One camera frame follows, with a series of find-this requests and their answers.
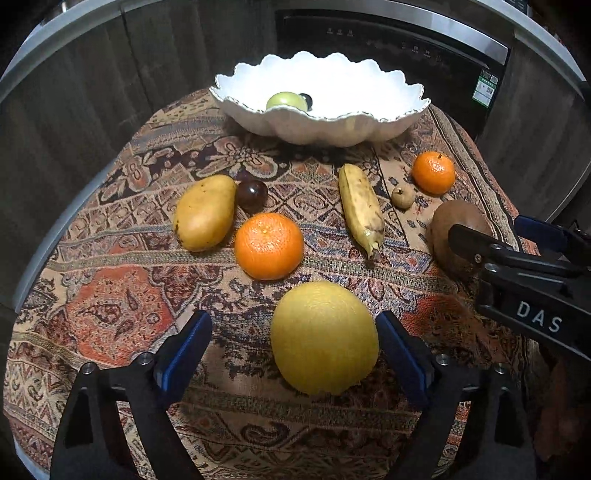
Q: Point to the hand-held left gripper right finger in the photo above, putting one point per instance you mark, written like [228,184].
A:
[401,355]

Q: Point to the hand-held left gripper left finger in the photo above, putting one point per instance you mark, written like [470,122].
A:
[184,355]

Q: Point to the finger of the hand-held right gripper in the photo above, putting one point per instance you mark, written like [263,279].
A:
[475,244]
[542,230]

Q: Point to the brown kiwi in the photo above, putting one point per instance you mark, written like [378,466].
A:
[443,230]

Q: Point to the small orange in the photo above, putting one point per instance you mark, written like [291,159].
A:
[433,173]

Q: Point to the small tan longan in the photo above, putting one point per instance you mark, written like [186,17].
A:
[402,198]

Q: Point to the spotted yellow banana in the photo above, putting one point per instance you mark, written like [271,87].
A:
[360,207]

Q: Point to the large orange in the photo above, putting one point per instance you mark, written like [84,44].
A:
[268,247]

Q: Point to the yellow mango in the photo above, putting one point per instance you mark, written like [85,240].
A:
[205,212]

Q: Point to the dark purple plum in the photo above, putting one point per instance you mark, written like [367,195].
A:
[306,100]
[252,196]

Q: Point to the white scalloped ceramic bowl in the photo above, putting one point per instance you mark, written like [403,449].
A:
[351,92]

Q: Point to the person's right forearm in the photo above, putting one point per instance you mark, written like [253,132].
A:
[563,406]

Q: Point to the patterned woven tablecloth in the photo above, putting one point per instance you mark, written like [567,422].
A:
[115,300]

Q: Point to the green label sticker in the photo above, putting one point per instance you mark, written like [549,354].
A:
[485,86]

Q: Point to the black built-in dishwasher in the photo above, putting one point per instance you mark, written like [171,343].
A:
[415,46]

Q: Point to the green apple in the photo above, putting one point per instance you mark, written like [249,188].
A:
[286,100]

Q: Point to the grey kitchen countertop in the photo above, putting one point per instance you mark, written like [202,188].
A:
[32,50]

